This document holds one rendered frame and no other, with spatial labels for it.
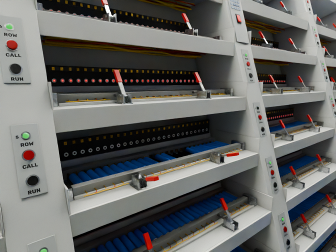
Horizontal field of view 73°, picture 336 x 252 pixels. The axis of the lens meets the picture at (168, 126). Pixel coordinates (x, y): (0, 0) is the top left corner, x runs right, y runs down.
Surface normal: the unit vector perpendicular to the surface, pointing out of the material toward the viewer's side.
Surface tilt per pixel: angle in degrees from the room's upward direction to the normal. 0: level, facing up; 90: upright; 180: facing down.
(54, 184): 90
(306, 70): 90
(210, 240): 18
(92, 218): 108
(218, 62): 90
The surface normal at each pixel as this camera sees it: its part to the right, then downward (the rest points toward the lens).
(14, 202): 0.57, -0.17
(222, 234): 0.00, -0.98
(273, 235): -0.80, 0.11
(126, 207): 0.61, 0.15
